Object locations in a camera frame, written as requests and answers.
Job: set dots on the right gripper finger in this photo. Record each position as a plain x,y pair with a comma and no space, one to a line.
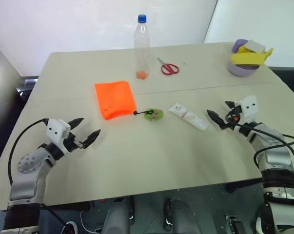
229,104
217,118

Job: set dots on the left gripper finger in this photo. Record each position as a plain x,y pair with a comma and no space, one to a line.
92,138
76,123

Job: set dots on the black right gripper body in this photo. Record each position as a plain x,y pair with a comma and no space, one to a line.
233,119

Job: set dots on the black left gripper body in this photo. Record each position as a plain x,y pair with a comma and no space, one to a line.
70,142

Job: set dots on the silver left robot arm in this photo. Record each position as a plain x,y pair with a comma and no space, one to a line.
29,170

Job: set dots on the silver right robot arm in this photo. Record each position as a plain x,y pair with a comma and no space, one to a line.
276,156

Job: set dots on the white squeeze tube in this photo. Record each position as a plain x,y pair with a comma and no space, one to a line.
189,117

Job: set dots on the purple bowl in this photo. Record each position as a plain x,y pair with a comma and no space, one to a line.
241,70

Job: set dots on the purple rounded lid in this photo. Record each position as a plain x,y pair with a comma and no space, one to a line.
238,45

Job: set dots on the green small toy object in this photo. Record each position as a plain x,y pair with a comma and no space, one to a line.
154,115

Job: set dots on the white small box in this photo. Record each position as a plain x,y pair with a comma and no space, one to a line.
255,45

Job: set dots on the grey rounded robot leg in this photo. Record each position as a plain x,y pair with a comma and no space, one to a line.
183,217
117,217

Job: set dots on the clear bottle with blue cap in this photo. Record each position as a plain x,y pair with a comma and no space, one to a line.
142,44

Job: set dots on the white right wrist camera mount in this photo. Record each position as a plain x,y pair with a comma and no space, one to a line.
248,107

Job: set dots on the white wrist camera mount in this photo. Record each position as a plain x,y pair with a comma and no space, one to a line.
248,107
56,129

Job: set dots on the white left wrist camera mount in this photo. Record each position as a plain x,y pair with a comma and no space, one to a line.
56,129

